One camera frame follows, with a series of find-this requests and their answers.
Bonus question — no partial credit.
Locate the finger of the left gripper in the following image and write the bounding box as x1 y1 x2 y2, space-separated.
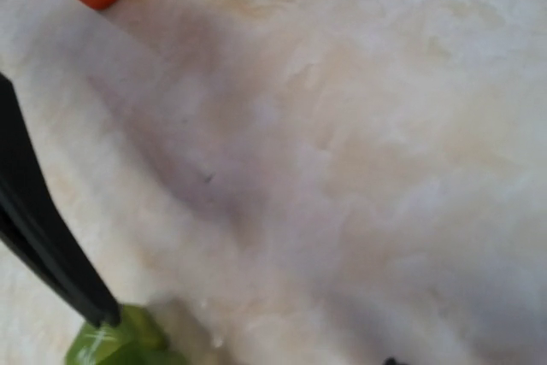
1 76 121 327

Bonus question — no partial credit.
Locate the green weekly pill organizer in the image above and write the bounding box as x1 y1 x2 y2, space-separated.
65 304 189 365

